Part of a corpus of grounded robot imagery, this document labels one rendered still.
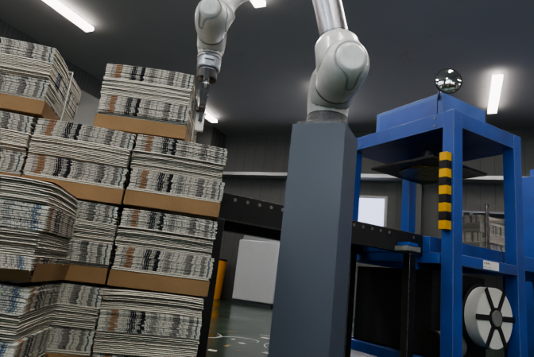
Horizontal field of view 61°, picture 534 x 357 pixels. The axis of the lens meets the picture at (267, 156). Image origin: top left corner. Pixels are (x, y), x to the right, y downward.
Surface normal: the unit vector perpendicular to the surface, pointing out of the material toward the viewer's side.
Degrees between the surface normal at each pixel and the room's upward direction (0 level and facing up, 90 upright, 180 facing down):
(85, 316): 90
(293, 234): 90
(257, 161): 90
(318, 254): 90
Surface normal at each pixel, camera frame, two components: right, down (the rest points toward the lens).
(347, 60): 0.12, -0.15
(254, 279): -0.38, -0.29
